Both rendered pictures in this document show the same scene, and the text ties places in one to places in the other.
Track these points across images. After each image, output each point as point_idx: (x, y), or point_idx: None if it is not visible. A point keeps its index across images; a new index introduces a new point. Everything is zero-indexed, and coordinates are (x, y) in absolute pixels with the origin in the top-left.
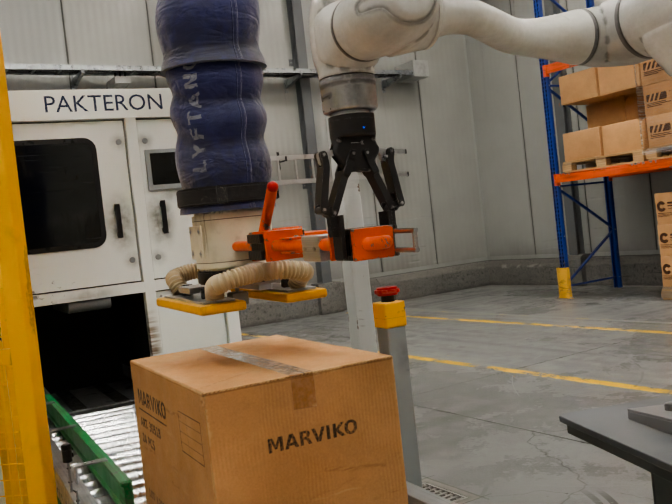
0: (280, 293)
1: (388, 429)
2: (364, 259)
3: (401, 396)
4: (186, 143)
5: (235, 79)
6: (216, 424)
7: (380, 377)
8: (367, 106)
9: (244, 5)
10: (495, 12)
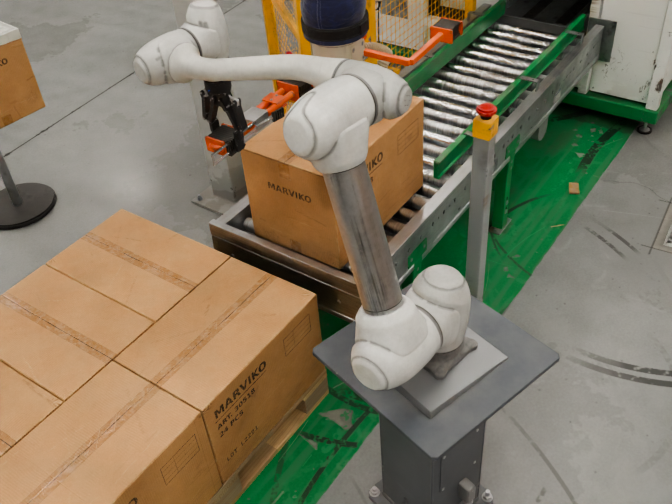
0: None
1: (328, 212)
2: (211, 151)
3: (476, 183)
4: None
5: None
6: (245, 162)
7: (324, 186)
8: (208, 81)
9: None
10: (226, 71)
